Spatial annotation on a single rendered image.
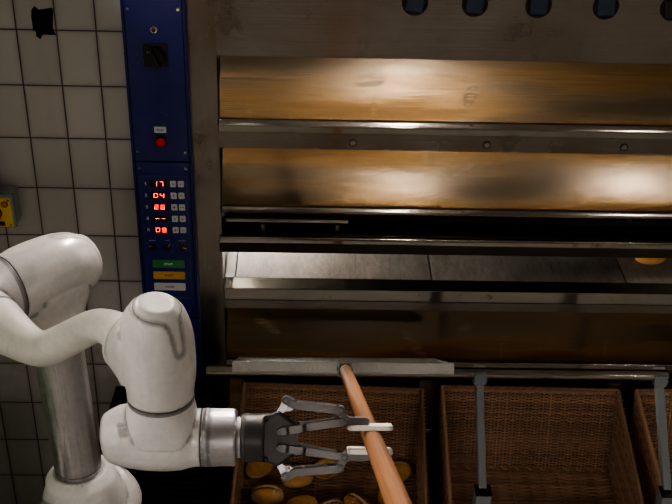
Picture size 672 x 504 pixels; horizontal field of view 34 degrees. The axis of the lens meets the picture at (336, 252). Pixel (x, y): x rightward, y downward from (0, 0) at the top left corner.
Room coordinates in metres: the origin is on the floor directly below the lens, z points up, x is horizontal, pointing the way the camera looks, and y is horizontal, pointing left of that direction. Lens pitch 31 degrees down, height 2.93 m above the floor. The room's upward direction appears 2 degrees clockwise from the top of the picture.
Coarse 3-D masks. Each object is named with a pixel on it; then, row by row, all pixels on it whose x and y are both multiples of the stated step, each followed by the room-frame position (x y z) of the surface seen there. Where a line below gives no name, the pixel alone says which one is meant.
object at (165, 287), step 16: (144, 176) 2.61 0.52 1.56; (160, 176) 2.61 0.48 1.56; (176, 176) 2.61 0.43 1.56; (144, 192) 2.61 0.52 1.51; (160, 192) 2.61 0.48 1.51; (176, 192) 2.61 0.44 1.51; (144, 208) 2.61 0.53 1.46; (160, 208) 2.61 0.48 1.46; (176, 208) 2.61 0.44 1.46; (144, 224) 2.61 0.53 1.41; (160, 224) 2.61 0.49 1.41; (176, 224) 2.61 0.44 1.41; (144, 240) 2.61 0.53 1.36; (160, 240) 2.61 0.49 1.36; (176, 240) 2.61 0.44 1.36; (160, 256) 2.61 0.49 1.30; (176, 256) 2.61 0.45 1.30; (160, 272) 2.61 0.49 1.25; (176, 272) 2.61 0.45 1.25; (160, 288) 2.61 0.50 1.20; (176, 288) 2.61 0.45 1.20; (192, 288) 2.61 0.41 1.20
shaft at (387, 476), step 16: (352, 384) 1.78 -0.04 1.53; (352, 400) 1.62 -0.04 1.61; (368, 416) 1.42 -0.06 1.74; (368, 432) 1.30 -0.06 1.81; (368, 448) 1.22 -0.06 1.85; (384, 448) 1.18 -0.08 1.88; (384, 464) 1.08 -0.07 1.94; (384, 480) 1.01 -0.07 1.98; (400, 480) 1.01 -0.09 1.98; (384, 496) 0.96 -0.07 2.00; (400, 496) 0.93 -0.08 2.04
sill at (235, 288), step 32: (224, 288) 2.65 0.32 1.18; (256, 288) 2.65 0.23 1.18; (288, 288) 2.66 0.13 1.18; (320, 288) 2.66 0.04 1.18; (352, 288) 2.67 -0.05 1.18; (384, 288) 2.67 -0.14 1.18; (416, 288) 2.68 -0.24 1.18; (448, 288) 2.68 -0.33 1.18; (480, 288) 2.69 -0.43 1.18; (512, 288) 2.69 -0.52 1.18; (544, 288) 2.70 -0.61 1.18; (576, 288) 2.71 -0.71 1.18; (608, 288) 2.71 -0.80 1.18; (640, 288) 2.72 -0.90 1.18
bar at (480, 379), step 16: (208, 368) 2.28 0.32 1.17; (224, 368) 2.28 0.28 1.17; (464, 368) 2.31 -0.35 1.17; (480, 368) 2.31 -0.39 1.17; (496, 368) 2.31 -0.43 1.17; (512, 368) 2.32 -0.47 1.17; (528, 368) 2.32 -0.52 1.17; (544, 368) 2.32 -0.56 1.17; (560, 368) 2.32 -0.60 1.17; (576, 368) 2.33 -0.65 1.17; (656, 368) 2.34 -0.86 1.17; (480, 384) 2.29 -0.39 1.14; (656, 384) 2.30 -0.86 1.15; (480, 400) 2.26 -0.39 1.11; (656, 400) 2.29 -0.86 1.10; (480, 416) 2.23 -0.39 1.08; (656, 416) 2.26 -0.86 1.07; (480, 432) 2.20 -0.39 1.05; (480, 448) 2.17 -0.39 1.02; (480, 464) 2.14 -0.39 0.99; (480, 480) 2.11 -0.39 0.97; (480, 496) 2.07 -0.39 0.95; (656, 496) 2.12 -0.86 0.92
